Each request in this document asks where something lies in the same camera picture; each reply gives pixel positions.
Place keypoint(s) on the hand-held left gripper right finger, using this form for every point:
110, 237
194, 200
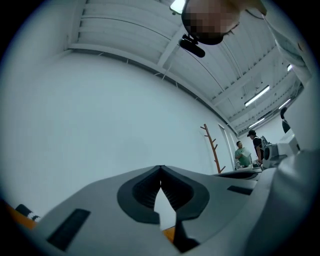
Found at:
225, 212

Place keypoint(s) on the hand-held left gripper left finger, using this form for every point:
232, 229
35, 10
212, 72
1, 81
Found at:
100, 212

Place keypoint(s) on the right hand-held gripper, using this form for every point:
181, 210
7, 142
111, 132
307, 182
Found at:
275, 152

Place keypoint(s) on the white window blind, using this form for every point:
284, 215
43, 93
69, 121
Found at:
230, 150

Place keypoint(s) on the brown wooden coat rack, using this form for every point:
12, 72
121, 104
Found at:
216, 161

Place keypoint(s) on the ceiling light strip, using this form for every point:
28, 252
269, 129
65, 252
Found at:
257, 122
257, 95
177, 5

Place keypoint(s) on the person's head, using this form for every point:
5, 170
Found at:
210, 22

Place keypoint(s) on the black head-mounted camera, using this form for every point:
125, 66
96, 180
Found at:
192, 47

